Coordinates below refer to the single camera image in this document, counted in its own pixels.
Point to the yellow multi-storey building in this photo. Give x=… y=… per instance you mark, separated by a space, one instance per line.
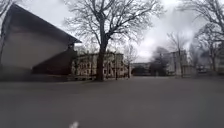
x=111 y=65

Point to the big bare tree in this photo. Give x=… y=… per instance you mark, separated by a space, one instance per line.
x=101 y=56

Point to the small bare tree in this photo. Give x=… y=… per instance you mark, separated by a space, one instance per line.
x=129 y=58

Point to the low building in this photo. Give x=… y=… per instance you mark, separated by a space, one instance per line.
x=140 y=69

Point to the grey asphalt road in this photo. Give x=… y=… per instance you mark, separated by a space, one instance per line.
x=116 y=103

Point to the dark tree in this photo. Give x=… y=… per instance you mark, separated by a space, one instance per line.
x=159 y=61

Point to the pale building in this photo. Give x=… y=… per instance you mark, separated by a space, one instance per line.
x=176 y=61

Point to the robot's own part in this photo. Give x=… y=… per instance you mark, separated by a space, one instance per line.
x=73 y=125

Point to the grey building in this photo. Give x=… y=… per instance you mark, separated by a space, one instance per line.
x=33 y=50

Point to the group of bare trees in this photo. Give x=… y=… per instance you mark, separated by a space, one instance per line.
x=210 y=36

